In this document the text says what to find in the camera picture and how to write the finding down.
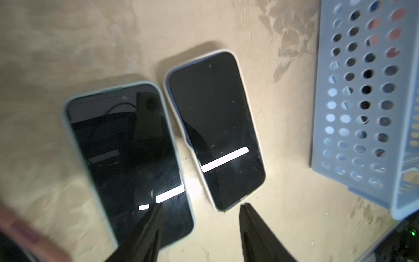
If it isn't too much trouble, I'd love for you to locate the light blue perforated storage basket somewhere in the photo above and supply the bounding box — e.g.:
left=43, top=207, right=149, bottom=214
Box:
left=311, top=0, right=419, bottom=220

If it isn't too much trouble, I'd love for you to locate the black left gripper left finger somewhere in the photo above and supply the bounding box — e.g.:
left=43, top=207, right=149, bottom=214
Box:
left=106, top=204, right=164, bottom=262

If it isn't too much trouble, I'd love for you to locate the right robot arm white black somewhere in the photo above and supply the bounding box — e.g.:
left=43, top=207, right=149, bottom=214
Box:
left=374, top=219, right=419, bottom=262

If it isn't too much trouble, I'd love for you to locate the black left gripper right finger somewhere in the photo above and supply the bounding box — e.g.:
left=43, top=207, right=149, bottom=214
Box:
left=239, top=203, right=296, bottom=262

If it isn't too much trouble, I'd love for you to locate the phone pink case purple button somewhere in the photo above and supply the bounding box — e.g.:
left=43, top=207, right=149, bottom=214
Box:
left=1, top=204, right=72, bottom=262

